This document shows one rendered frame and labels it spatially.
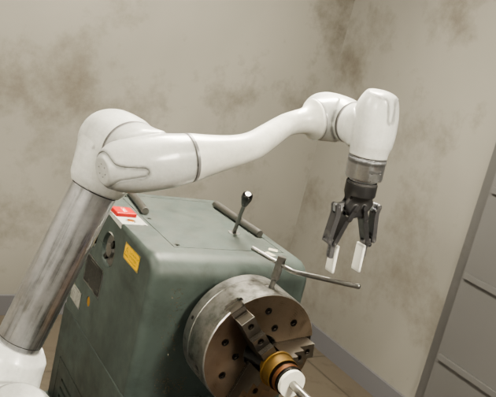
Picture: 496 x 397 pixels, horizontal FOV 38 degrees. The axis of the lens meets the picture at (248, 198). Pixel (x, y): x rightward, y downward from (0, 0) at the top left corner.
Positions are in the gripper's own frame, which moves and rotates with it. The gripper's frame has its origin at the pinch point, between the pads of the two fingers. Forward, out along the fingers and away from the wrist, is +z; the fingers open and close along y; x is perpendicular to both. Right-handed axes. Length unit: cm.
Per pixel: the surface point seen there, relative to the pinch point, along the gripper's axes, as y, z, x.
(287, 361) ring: -14.2, 23.5, -4.6
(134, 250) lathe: -39, 11, 36
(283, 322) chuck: -9.3, 19.6, 7.0
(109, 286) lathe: -40, 26, 48
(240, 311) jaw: -22.2, 15.8, 7.2
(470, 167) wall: 176, 7, 128
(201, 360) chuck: -30.2, 28.4, 7.8
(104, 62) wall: 19, -10, 251
